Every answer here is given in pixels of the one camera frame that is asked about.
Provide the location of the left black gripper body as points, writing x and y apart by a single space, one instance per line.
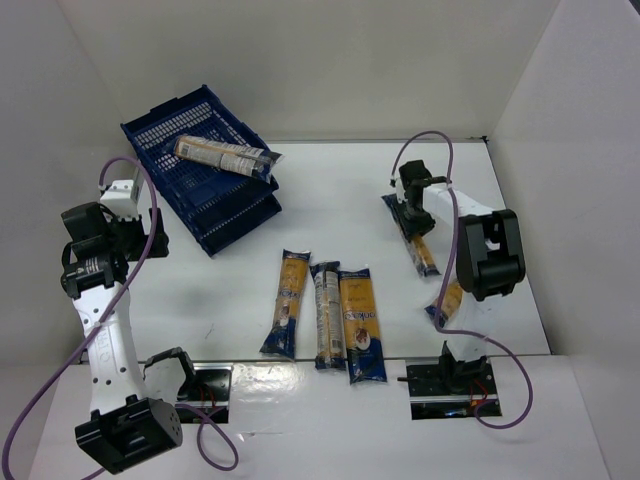
155 236

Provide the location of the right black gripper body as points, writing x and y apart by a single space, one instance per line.
417 221

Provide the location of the grasped blue yellow spaghetti bag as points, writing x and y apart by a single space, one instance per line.
416 247

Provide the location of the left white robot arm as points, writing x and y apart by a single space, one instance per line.
132 412

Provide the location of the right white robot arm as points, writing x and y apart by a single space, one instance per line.
486 260

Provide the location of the pasta bag in tray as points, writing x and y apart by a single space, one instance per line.
248 161

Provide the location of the blue stacked plastic trays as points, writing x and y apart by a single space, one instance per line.
217 207

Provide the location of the far right spaghetti bag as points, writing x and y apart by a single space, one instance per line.
450 305

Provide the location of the wide yellow spaghetti bag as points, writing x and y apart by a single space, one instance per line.
365 358

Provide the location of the middle dark spaghetti bag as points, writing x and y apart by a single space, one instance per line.
329 327

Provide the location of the left spaghetti bag on table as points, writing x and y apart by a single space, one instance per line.
281 339

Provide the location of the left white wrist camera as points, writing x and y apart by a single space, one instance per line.
121 198

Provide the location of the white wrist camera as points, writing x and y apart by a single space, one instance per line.
398 183
121 198

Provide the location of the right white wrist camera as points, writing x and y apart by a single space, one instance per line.
398 183

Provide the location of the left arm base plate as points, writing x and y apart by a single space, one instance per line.
210 391

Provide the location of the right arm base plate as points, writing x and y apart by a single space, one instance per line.
440 388

